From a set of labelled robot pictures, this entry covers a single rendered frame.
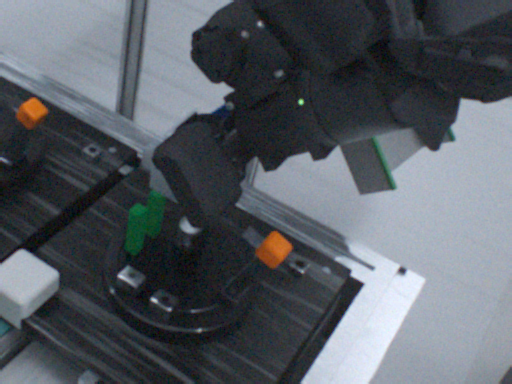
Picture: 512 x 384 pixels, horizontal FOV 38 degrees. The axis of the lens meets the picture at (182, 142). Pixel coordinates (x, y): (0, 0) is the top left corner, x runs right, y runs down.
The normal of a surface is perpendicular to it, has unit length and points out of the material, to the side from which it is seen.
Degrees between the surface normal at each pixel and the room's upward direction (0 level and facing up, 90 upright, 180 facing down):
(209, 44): 90
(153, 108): 0
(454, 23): 59
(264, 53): 27
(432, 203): 0
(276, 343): 0
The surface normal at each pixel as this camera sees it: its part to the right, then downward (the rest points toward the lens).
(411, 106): 0.36, 0.24
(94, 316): 0.14, -0.77
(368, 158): -0.69, 0.38
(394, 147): 0.60, -0.18
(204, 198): 0.10, 0.18
